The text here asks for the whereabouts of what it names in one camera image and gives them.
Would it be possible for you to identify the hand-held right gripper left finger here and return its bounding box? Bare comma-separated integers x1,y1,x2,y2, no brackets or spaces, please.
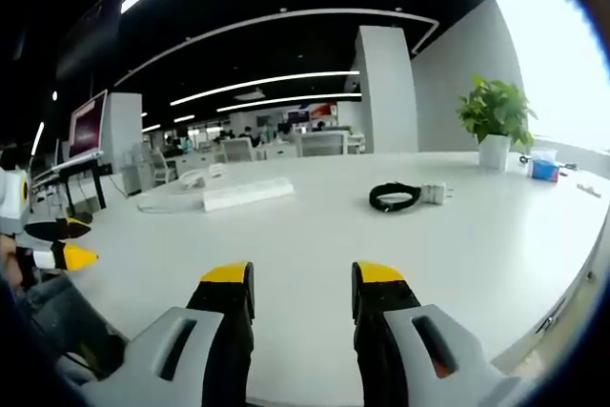
78,261,255,407

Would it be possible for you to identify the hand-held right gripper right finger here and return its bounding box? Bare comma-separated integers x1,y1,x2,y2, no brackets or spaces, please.
351,260,535,407

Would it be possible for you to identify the white power strip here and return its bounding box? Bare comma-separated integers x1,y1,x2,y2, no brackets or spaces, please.
201,176,295,213

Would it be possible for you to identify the white charger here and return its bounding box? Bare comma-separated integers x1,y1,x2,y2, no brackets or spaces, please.
418,180,455,206

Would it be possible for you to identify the white desk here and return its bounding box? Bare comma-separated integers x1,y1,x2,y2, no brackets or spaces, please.
60,150,610,403

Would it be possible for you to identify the person's left hand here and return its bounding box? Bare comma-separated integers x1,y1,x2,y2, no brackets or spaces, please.
0,234,25,290

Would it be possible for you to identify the person's leg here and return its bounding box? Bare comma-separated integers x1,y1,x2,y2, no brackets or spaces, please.
13,275,128,382

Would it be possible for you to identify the computer monitor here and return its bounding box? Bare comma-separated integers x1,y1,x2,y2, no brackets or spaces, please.
66,89,109,160

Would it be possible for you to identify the blue tissue box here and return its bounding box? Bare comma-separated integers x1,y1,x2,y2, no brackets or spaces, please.
526,149,560,183

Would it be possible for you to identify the green potted plant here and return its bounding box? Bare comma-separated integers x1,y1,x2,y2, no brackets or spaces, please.
456,73,539,172

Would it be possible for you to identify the white pillar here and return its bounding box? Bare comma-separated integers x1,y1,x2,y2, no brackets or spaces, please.
351,24,419,154

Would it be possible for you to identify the coiled black cable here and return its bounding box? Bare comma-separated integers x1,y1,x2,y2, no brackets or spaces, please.
368,182,422,214

